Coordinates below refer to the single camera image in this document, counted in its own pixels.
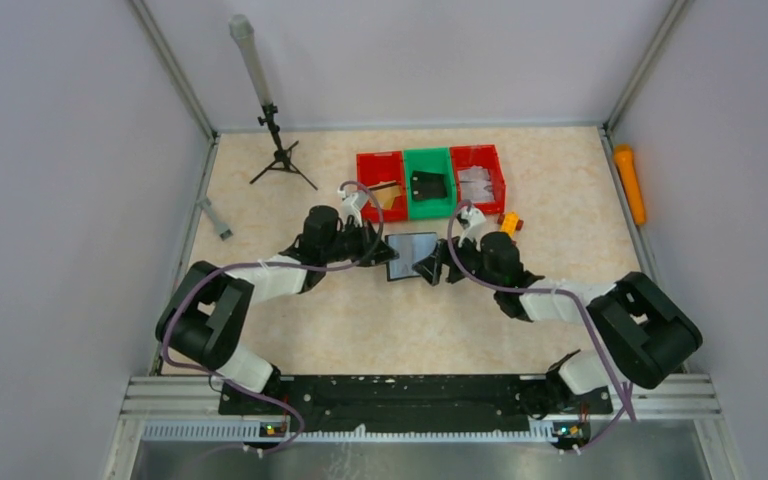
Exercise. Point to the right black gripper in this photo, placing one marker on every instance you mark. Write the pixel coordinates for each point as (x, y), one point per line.
(456, 263)

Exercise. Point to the yellow toy block car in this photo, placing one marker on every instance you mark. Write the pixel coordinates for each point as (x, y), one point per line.
(509, 223)

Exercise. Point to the black leather card holder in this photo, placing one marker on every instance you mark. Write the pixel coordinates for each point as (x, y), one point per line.
(411, 248)

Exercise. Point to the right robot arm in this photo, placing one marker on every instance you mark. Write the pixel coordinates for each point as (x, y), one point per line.
(639, 335)

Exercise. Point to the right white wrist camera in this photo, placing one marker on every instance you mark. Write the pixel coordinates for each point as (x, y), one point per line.
(472, 220)

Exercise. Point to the aluminium frame rail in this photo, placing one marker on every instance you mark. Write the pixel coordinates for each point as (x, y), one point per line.
(185, 408)

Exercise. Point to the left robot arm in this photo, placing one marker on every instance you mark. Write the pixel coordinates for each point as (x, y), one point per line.
(204, 319)

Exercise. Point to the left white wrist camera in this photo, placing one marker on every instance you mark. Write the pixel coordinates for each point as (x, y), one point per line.
(352, 204)

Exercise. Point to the green plastic bin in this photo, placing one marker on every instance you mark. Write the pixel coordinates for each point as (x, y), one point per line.
(436, 160)

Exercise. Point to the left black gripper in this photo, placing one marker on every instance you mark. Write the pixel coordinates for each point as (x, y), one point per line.
(369, 243)

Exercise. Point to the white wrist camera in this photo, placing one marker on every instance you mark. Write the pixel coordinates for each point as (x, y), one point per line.
(472, 220)
(352, 204)

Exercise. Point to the small grey bracket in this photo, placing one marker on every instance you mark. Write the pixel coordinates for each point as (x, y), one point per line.
(221, 228)

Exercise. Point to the left red plastic bin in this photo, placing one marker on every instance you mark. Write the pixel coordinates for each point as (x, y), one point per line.
(384, 167)

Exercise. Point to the black tripod with grey pole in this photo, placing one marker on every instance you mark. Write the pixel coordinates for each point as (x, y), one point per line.
(243, 35)

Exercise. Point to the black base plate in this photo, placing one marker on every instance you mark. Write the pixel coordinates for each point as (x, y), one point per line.
(434, 408)

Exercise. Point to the grey cards in red bin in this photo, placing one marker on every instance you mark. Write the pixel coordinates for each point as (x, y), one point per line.
(476, 185)

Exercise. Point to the orange flashlight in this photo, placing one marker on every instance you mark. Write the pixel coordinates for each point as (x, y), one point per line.
(624, 160)

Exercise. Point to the gold card in red bin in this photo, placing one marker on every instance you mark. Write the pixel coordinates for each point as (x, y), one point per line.
(386, 194)

